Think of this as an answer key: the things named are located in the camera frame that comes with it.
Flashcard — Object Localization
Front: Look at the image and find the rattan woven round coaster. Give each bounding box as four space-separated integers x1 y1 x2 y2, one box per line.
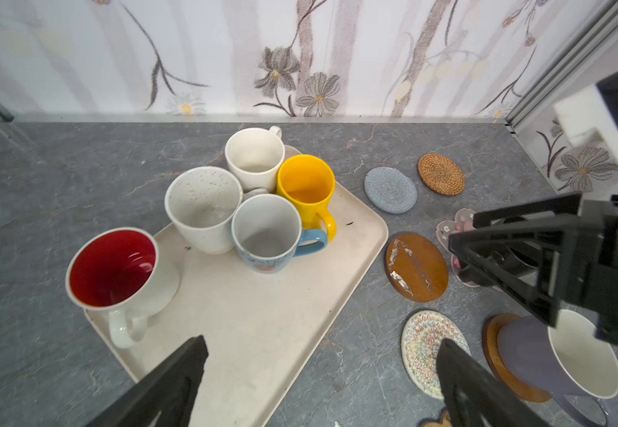
417 153 465 196

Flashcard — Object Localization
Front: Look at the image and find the white mug with handle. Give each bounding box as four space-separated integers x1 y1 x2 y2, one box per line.
224 126 285 193

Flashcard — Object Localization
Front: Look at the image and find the red interior mug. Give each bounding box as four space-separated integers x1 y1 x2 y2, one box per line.
65 227 180 349

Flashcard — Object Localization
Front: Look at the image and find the white patterned round coaster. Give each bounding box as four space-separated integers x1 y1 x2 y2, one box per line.
401 310 471 400

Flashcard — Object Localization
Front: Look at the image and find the glossy brown round coaster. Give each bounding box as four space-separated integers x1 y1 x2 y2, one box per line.
385 232 449 302

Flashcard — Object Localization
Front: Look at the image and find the brown paw print coaster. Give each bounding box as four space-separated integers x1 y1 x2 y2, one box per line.
419 408 452 427

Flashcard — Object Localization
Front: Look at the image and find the yellow mug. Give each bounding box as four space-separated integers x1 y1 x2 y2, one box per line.
276 155 337 243

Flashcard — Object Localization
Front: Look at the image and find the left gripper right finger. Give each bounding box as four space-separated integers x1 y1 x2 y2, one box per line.
436 338 547 426

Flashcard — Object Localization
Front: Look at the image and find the black mug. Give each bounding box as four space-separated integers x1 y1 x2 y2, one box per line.
458 244 538 286

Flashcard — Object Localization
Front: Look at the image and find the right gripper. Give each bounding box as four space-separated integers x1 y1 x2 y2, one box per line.
448 192 618 346

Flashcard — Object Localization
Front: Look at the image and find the light blue mug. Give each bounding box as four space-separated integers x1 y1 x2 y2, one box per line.
232 194 329 274

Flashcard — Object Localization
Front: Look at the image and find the purple mug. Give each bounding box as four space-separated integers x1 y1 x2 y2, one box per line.
497 310 618 426

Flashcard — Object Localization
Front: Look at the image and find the pink flower silicone coaster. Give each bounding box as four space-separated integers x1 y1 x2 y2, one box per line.
435 208 479 288

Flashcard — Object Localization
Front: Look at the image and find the beige serving tray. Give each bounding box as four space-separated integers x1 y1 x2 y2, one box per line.
113 186 388 426

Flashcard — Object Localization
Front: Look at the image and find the plain round wooden coaster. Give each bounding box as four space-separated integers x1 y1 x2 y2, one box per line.
481 313 552 403

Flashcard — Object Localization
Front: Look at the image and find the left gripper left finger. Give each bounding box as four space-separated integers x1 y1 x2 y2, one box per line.
89 336 209 426

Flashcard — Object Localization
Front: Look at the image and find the right corner aluminium post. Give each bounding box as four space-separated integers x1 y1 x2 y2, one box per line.
505 1 618 128

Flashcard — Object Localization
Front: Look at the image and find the blue woven round coaster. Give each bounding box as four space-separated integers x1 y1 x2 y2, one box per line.
364 167 417 215

